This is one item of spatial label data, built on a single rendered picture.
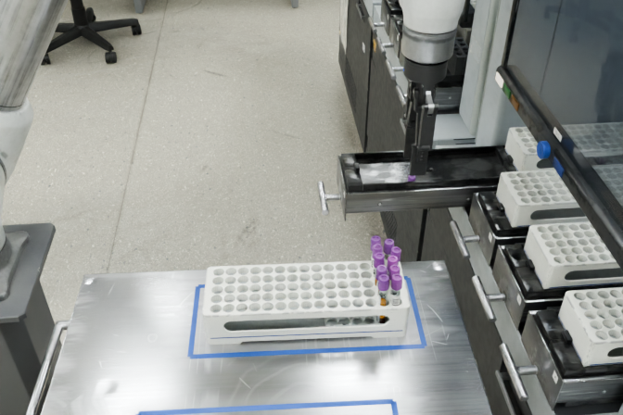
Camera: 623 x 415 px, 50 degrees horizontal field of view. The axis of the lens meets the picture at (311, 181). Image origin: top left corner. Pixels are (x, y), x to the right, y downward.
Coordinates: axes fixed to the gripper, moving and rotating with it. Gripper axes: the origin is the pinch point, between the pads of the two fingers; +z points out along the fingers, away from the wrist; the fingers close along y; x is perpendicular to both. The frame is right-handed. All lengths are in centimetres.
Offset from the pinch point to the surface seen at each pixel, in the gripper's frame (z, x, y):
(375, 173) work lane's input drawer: 7.6, 6.5, 4.0
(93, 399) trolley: 6, 54, -46
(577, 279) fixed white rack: 7.0, -21.4, -29.1
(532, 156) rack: 1.8, -23.2, -0.9
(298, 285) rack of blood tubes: -0.3, 25.0, -33.5
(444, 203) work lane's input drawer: 10.9, -6.4, -2.6
